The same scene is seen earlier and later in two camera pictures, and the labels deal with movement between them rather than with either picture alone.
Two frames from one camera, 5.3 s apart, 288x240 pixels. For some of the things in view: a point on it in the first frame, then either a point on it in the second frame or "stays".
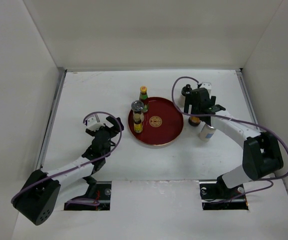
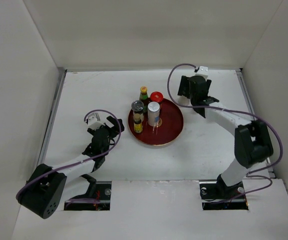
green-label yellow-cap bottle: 144,98 stays
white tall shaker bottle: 206,133 to 153,113
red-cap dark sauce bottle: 194,121 to 156,96
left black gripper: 113,121 stays
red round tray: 163,123 stays
